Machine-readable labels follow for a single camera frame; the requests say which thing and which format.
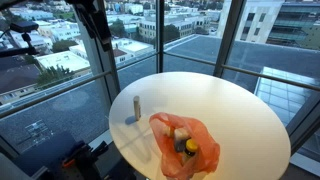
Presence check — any blue box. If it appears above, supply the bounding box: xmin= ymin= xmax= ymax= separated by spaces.
xmin=174 ymin=128 xmax=190 ymax=152

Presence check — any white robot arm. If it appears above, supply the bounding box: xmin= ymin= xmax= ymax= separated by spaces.
xmin=65 ymin=0 xmax=111 ymax=51

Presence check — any white upright tube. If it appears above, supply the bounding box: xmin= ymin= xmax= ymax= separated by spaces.
xmin=133 ymin=96 xmax=141 ymax=121

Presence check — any yellow capped bottle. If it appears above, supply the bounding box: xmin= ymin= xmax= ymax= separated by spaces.
xmin=182 ymin=139 xmax=198 ymax=164

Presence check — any orange plastic bag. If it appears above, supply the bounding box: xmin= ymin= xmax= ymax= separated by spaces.
xmin=149 ymin=112 xmax=220 ymax=180

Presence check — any black equipment on floor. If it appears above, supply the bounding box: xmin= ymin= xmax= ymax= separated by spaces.
xmin=19 ymin=131 xmax=134 ymax=180

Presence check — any black camera on stand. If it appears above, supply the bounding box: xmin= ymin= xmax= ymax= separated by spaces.
xmin=0 ymin=21 xmax=39 ymax=58

